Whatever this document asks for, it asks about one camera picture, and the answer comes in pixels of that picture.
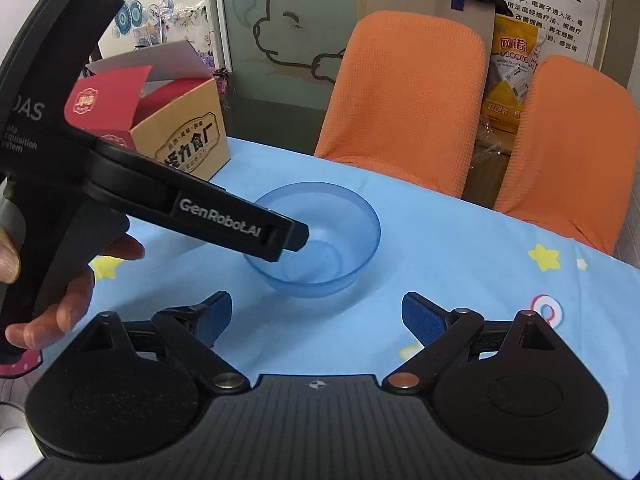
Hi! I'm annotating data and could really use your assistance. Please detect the blue cartoon printed tablecloth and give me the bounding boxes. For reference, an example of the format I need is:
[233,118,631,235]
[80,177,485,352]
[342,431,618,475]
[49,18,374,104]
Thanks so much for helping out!
[0,136,640,461]

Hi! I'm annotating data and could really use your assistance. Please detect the yellow packet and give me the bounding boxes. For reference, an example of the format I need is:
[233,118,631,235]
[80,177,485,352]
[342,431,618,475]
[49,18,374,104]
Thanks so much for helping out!
[482,15,542,133]

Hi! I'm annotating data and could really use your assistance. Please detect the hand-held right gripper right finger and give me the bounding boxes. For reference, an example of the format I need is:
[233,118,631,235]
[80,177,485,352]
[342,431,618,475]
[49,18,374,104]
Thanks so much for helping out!
[382,291,563,393]

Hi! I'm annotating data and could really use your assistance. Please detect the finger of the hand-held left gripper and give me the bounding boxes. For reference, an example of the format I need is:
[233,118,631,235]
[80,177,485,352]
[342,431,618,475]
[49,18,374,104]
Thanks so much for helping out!
[84,151,310,264]

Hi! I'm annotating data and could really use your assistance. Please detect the orange chair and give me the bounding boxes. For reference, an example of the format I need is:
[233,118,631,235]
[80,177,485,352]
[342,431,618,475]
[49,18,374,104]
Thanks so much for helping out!
[494,55,640,256]
[314,10,488,198]

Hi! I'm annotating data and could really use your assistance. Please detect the person's left hand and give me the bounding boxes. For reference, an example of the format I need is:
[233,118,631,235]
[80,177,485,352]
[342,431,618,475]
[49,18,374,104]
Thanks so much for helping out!
[0,229,146,351]

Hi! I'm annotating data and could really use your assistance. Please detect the red cracker box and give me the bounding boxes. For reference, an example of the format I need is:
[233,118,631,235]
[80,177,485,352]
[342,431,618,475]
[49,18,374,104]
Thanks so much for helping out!
[65,42,232,181]

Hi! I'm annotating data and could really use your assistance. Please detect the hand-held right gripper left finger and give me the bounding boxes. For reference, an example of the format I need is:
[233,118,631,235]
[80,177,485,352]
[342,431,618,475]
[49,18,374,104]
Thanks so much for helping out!
[75,290,251,393]

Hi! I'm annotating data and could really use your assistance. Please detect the blue translucent plastic bowl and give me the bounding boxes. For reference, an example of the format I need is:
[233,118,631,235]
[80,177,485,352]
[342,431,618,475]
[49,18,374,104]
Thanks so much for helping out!
[242,181,382,300]

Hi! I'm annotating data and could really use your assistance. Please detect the frosted glass door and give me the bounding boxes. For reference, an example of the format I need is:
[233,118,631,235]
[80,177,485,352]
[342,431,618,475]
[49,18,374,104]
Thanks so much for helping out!
[215,0,365,138]

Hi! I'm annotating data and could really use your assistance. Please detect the floral wall stickers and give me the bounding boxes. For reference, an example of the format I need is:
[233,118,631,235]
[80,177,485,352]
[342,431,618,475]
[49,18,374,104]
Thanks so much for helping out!
[97,0,233,73]

